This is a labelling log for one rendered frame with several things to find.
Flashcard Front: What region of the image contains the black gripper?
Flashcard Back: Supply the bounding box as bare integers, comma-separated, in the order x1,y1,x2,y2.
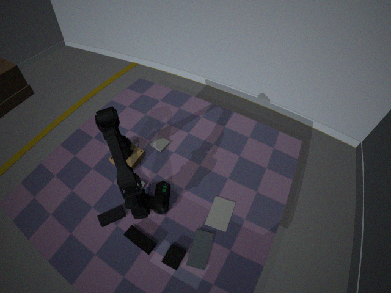
124,189,166,210

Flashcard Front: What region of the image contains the dark grey controller unit with green rocker switches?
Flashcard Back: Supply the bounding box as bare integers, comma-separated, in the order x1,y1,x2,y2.
153,181,170,215

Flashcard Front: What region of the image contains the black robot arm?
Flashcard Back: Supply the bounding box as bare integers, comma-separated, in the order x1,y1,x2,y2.
95,107,150,219

